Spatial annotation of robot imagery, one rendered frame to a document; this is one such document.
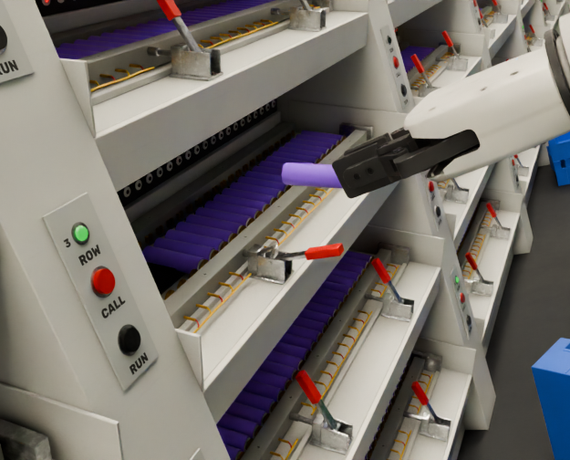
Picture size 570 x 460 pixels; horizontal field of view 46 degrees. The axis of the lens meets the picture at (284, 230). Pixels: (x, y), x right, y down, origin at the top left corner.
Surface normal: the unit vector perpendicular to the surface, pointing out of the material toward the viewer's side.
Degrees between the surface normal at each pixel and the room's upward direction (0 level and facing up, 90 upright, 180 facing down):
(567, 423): 90
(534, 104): 89
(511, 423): 0
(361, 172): 90
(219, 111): 111
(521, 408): 0
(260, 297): 21
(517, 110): 89
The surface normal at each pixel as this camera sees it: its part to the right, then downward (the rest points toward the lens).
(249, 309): 0.00, -0.90
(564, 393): -0.73, 0.43
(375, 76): -0.40, 0.40
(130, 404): 0.86, -0.15
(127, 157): 0.92, 0.18
